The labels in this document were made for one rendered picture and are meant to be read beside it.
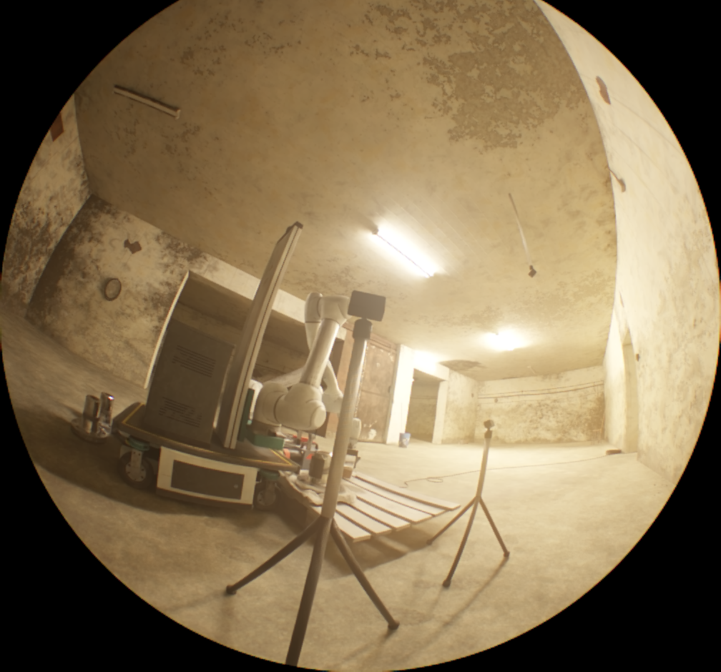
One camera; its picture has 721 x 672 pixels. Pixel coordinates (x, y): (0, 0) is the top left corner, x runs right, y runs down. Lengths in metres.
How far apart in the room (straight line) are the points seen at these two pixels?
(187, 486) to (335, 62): 2.88
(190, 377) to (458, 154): 2.68
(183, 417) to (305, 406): 0.57
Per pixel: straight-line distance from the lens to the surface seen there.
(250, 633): 0.80
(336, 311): 1.31
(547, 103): 2.61
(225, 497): 1.29
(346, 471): 1.81
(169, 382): 1.21
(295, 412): 1.12
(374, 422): 6.76
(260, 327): 1.40
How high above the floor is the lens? 0.65
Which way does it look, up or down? 24 degrees up
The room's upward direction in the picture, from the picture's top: 11 degrees clockwise
